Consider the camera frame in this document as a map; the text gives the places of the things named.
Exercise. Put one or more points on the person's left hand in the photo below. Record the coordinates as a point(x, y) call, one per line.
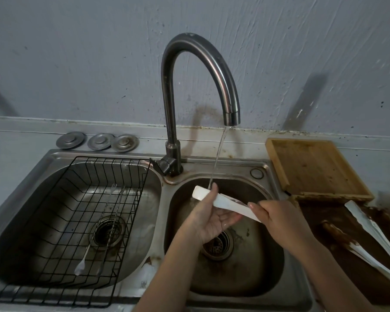
point(204, 220)

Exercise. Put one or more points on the person's right hand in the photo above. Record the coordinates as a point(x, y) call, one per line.
point(286, 224)

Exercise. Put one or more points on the person's left thumb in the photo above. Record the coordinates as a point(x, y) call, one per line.
point(209, 198)

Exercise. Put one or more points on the person's right fingers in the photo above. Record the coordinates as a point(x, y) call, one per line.
point(261, 211)

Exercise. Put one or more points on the white spatula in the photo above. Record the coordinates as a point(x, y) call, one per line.
point(227, 204)

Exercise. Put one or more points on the person's right forearm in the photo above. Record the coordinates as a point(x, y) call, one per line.
point(331, 279)

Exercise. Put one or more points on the person's left forearm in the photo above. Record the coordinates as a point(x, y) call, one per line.
point(172, 272)

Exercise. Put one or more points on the round sink hole cap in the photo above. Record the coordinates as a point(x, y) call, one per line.
point(257, 173)

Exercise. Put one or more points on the water stream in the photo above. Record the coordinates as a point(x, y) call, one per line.
point(218, 152)

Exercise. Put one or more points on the metal sink drain strainer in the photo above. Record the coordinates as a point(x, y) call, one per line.
point(108, 231)
point(219, 246)

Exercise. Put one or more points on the stainless steel double sink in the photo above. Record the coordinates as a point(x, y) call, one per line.
point(159, 204)

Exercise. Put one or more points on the wooden cutting board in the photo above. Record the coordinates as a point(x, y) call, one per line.
point(315, 168)

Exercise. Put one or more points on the dark brown tray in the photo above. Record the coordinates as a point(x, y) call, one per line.
point(338, 266)

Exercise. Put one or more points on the round metal sink plug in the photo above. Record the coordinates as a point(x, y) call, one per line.
point(100, 141)
point(125, 143)
point(70, 140)

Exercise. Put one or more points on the thin metal utensil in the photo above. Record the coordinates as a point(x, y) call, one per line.
point(112, 224)

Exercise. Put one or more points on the white sauce-stained tongs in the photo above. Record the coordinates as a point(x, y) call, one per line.
point(370, 233)

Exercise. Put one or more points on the curved steel faucet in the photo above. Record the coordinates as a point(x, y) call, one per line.
point(169, 94)

